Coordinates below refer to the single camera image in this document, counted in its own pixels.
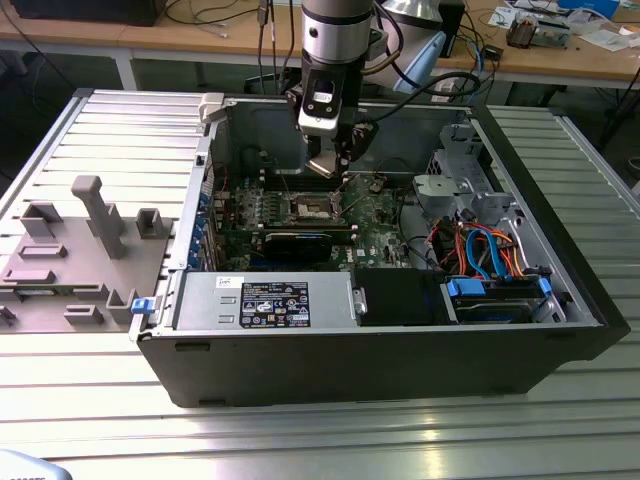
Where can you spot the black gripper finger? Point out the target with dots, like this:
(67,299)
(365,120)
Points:
(293,105)
(362,142)

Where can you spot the thin metal locking lever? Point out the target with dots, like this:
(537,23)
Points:
(286,184)

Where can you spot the CPU socket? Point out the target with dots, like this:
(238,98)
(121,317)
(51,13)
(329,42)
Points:
(310,206)

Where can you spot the copper CPU cooler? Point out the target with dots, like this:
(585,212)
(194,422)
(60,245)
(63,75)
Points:
(522,32)

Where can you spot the silver coin battery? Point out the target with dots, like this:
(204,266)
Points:
(375,186)

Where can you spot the pale blue teach pendant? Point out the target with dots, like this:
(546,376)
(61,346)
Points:
(425,55)

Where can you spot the grey plastic case latch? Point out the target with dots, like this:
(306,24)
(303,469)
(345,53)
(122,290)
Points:
(211,107)

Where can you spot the small white device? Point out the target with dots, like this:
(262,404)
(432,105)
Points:
(443,92)

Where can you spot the silver metal drive cage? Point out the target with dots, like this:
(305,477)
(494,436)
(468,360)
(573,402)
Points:
(440,192)

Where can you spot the green motherboard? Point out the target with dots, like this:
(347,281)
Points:
(370,235)

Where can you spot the black graphics card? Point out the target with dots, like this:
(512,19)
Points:
(300,250)

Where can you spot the small black box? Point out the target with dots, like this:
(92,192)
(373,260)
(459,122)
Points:
(492,52)

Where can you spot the black plastic shroud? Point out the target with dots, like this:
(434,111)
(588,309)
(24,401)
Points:
(395,297)

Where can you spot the white paper sheet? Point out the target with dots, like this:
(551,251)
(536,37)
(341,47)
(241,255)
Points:
(502,17)
(607,39)

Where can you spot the hard disk in blue carrier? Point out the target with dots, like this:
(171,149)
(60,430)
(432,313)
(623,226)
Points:
(467,289)

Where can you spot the grey metal box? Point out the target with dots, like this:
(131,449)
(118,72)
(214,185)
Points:
(552,35)

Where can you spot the grey power supply unit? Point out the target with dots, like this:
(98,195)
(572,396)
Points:
(210,300)

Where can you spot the large black box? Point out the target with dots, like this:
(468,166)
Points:
(85,12)

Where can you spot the black PC case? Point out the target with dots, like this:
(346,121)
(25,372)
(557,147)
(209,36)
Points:
(350,370)

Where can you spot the blue cardboard box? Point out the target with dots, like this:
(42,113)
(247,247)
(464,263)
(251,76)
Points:
(590,6)

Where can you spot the blue case latch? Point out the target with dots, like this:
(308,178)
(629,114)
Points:
(141,306)

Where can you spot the grey parts rack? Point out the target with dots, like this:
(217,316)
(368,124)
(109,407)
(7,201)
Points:
(75,250)

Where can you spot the white rounded device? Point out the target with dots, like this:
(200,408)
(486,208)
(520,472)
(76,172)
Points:
(25,467)

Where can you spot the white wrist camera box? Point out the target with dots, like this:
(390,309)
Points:
(320,117)

